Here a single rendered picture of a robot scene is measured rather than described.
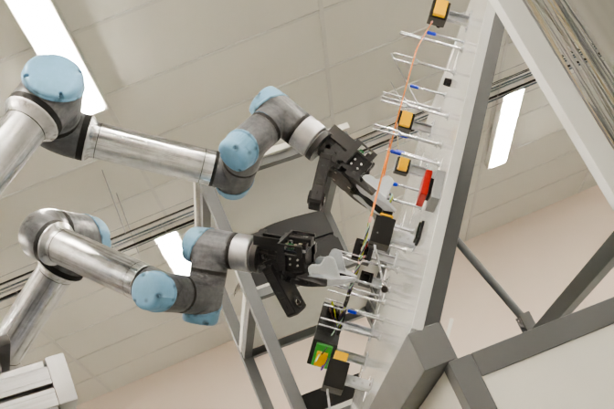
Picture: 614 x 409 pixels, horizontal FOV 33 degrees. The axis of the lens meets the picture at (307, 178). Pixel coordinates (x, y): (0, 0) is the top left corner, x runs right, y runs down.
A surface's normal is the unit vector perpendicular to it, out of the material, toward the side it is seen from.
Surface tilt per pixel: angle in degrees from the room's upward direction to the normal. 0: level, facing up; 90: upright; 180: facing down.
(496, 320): 90
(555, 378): 90
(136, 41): 180
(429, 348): 90
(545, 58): 90
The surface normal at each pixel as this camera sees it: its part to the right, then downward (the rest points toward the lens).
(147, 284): -0.53, -0.15
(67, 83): 0.25, -0.61
